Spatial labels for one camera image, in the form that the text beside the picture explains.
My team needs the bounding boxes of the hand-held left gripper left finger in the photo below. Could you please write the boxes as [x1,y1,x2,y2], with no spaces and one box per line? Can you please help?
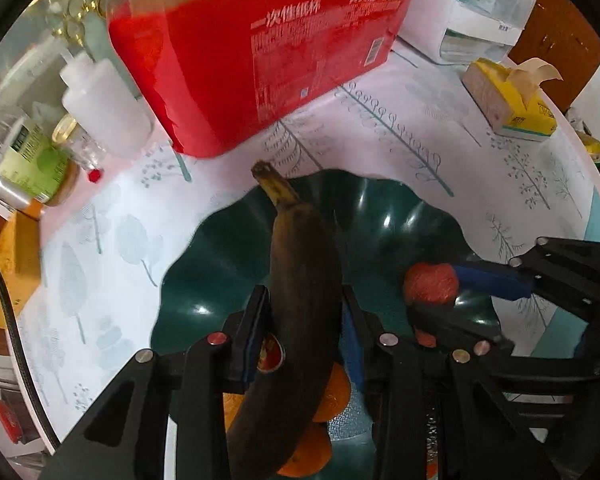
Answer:
[45,284,272,480]

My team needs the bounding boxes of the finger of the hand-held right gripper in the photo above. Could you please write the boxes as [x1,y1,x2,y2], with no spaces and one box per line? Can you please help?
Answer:
[451,236,600,312]
[409,304,583,377]

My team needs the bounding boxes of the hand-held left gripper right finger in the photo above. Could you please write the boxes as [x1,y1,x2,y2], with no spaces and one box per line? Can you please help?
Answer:
[340,285,567,480]

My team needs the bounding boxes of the small tangerine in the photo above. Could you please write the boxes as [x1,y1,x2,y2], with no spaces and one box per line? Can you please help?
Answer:
[312,362,352,423]

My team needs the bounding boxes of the red strawberry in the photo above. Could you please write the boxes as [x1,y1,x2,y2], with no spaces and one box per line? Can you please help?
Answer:
[403,261,459,306]

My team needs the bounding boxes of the overripe dark banana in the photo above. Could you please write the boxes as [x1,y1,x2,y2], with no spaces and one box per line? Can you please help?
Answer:
[227,161,343,480]

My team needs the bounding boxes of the dark green scalloped plate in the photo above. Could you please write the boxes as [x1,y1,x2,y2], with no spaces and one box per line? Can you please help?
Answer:
[150,169,503,466]

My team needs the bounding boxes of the large orange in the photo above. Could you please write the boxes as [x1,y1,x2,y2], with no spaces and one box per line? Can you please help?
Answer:
[275,425,332,478]

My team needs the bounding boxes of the yellow plastic bag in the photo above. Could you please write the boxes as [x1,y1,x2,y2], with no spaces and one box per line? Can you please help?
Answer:
[577,132,600,161]

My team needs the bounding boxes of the yellow tissue box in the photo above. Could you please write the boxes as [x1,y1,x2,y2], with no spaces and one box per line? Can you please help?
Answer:
[461,57,563,142]

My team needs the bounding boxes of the tree print tablecloth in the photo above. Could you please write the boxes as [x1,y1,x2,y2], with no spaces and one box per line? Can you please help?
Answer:
[10,35,600,480]

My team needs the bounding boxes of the red plastic container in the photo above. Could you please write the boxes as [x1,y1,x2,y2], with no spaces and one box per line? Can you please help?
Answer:
[0,395,46,446]

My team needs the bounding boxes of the flat yellow box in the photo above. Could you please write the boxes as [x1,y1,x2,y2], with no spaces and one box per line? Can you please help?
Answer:
[0,210,43,331]

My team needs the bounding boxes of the small glass jar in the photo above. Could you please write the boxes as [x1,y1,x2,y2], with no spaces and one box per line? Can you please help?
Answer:
[52,114,106,171]

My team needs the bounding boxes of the white cosmetic storage box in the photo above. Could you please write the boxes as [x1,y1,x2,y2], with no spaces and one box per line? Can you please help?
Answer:
[397,0,541,63]

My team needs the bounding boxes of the white squeeze bottle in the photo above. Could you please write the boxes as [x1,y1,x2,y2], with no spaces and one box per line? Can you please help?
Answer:
[0,35,153,158]

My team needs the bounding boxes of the red paper cup package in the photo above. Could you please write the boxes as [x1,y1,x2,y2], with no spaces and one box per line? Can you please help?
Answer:
[105,0,426,158]

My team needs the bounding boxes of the green label clear bottle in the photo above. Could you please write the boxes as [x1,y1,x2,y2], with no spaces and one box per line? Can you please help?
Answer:
[0,115,78,206]

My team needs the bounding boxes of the small metal can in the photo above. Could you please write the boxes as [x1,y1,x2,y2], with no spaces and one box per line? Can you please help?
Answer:
[0,175,31,208]

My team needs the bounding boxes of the gold metal ornament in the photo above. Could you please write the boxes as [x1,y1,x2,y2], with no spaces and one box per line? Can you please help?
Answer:
[50,0,111,46]

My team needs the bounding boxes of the black cable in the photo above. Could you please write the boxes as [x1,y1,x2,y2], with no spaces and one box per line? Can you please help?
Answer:
[0,245,63,451]

